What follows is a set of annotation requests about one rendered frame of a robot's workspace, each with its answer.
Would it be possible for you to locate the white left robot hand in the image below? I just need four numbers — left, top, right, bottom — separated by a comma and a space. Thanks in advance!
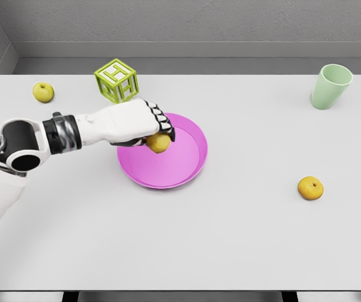
106, 98, 176, 147

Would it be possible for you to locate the yellow lemon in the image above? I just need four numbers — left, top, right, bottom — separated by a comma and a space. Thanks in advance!
146, 132, 171, 155

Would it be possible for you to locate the magenta plate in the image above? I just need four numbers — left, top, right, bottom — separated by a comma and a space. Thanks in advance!
117, 113, 209, 190

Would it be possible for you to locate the green letter block cube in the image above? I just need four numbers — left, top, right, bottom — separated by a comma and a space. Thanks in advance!
93, 58, 139, 105

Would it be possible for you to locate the yellow-green apple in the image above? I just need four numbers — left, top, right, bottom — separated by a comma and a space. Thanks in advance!
32, 82, 55, 104

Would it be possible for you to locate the orange-yellow round fruit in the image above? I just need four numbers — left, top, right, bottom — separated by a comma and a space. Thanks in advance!
297, 176, 324, 201

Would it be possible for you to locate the pale green cup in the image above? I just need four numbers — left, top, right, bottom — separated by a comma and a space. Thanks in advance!
311, 64, 353, 111

